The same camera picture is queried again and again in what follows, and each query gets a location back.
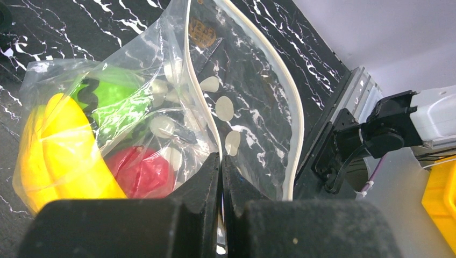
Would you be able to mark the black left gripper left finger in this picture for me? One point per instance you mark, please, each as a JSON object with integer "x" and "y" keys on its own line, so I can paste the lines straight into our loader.
{"x": 183, "y": 224}

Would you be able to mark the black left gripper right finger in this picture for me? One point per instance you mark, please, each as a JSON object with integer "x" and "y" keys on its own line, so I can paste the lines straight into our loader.
{"x": 257, "y": 226}

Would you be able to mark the red fake fruit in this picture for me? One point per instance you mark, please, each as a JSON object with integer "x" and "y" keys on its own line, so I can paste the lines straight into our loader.
{"x": 142, "y": 172}

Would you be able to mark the clear zip top bag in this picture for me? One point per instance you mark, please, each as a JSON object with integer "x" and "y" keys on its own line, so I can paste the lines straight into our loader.
{"x": 216, "y": 84}

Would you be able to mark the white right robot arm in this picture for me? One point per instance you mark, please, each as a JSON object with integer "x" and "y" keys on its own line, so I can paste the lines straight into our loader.
{"x": 402, "y": 120}

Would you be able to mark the light green fake fruit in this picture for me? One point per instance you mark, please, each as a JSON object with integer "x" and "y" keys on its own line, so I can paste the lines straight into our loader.
{"x": 111, "y": 108}

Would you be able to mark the yellow fake banana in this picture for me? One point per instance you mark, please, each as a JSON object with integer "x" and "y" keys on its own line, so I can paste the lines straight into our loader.
{"x": 59, "y": 159}

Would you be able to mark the yellow plastic bin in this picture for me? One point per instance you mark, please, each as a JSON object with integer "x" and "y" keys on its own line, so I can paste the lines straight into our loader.
{"x": 439, "y": 198}

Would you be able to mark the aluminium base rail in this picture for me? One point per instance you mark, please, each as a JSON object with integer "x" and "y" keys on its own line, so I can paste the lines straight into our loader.
{"x": 361, "y": 95}

